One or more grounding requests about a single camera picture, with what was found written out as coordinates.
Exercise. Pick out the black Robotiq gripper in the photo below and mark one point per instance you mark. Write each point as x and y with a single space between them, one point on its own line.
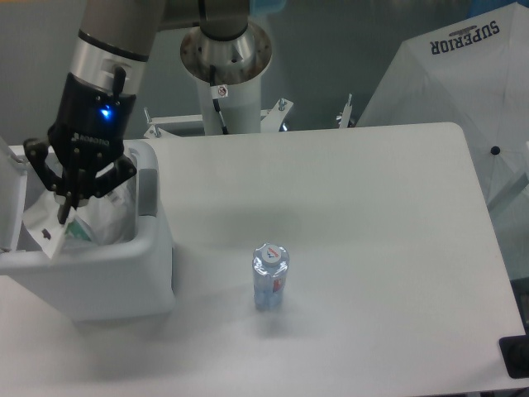
86 137

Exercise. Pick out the white plastic packaging pouch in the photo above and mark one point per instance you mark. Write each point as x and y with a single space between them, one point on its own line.
102 221

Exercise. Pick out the clear plastic water bottle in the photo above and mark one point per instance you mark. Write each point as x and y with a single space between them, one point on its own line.
270 264

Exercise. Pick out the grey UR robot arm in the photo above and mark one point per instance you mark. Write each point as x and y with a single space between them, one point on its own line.
222 44

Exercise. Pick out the white trash can lid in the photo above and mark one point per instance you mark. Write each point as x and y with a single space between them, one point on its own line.
13 194

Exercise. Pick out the white plastic trash can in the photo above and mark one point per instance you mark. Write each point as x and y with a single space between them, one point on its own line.
122 280

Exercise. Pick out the white Superior umbrella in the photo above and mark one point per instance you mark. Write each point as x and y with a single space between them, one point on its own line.
473 73

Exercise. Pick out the black device at table edge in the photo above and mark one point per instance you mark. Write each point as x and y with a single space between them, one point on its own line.
514 350

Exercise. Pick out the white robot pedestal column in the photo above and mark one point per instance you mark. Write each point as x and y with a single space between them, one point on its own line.
231 105

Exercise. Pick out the white metal base frame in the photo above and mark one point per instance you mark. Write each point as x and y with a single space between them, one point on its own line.
272 120

